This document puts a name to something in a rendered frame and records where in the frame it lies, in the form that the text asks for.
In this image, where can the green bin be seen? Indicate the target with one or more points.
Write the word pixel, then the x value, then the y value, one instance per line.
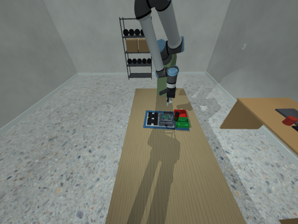
pixel 182 122

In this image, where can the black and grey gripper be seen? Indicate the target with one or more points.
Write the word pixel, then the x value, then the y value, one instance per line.
pixel 170 94

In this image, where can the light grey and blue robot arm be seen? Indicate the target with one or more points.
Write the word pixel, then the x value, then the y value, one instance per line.
pixel 161 51

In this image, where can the red bin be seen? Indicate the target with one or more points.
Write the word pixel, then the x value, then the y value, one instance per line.
pixel 183 113

